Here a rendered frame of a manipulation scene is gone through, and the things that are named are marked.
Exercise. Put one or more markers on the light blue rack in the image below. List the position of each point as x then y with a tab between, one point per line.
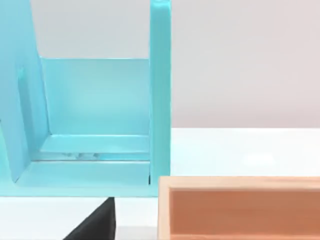
100	105

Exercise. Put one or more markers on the shallow salmon-coloured box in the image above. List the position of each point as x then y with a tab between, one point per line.
237	212

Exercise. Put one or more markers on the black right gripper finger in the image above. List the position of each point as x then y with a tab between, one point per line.
101	222

